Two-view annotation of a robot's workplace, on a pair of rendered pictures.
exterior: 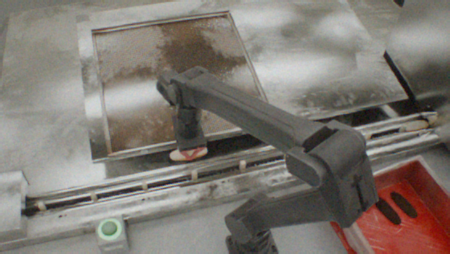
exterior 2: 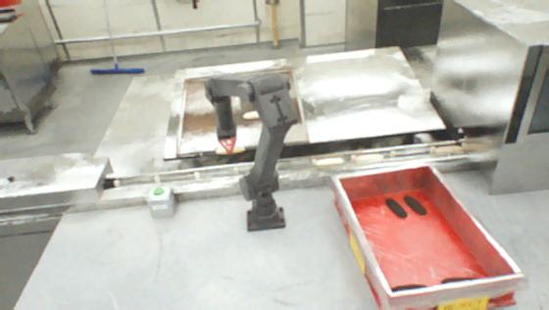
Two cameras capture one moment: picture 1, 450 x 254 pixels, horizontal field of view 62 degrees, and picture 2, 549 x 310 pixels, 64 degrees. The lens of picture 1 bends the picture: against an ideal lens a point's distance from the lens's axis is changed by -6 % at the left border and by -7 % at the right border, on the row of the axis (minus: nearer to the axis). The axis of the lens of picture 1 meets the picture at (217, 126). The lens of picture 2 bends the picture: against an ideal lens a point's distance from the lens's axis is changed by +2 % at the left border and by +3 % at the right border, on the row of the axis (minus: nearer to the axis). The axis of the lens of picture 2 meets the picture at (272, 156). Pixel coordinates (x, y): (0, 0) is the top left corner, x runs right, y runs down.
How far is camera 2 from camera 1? 68 cm
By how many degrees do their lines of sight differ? 20
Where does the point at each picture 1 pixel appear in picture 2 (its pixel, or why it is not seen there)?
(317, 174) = (245, 89)
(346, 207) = (266, 114)
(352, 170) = (274, 93)
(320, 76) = (359, 112)
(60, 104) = (155, 131)
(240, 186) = not seen: hidden behind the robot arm
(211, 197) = not seen: hidden behind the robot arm
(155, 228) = (197, 204)
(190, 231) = (223, 207)
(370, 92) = (405, 123)
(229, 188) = not seen: hidden behind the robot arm
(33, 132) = (128, 146)
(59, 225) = (125, 194)
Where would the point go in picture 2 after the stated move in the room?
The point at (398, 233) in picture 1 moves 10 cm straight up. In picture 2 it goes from (401, 224) to (404, 198)
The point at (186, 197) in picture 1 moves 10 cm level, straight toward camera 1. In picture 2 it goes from (224, 182) to (217, 201)
